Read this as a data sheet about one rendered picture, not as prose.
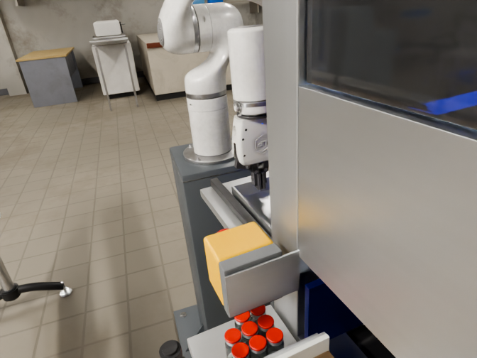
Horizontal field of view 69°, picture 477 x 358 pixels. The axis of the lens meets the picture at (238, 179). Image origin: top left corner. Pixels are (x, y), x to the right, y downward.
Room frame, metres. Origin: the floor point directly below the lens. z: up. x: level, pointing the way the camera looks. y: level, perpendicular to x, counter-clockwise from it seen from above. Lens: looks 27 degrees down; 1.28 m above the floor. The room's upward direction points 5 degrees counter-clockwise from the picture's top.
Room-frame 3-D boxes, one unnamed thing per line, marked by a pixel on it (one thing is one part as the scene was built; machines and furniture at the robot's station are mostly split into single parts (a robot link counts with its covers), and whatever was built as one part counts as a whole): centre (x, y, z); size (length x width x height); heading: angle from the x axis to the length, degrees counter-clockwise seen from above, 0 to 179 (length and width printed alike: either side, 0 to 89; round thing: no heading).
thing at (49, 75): (6.44, 3.07, 0.37); 1.40 x 0.72 x 0.75; 16
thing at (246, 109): (0.70, -0.04, 1.09); 0.09 x 0.08 x 0.03; 112
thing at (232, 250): (0.33, 0.00, 0.99); 0.08 x 0.07 x 0.07; 22
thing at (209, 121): (1.04, 0.07, 0.95); 0.19 x 0.19 x 0.18
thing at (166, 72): (6.71, 0.59, 0.42); 2.25 x 1.82 x 0.85; 16
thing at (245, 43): (0.70, -0.05, 1.18); 0.09 x 0.08 x 0.13; 109
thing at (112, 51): (6.24, 1.90, 0.58); 2.43 x 0.60 x 1.17; 16
